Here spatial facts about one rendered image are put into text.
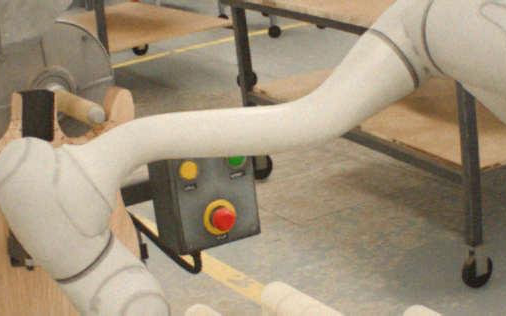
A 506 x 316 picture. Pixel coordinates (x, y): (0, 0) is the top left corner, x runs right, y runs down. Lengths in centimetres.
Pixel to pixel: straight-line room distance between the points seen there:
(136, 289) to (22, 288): 43
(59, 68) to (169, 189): 30
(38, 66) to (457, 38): 77
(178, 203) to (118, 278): 65
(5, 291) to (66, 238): 42
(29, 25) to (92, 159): 29
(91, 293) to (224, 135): 25
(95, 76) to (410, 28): 64
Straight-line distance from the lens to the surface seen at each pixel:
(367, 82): 153
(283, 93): 533
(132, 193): 214
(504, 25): 140
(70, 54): 196
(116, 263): 144
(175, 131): 145
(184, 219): 208
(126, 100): 181
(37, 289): 182
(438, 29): 148
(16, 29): 162
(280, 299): 112
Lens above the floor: 164
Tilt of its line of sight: 16 degrees down
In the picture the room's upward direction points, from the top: 7 degrees counter-clockwise
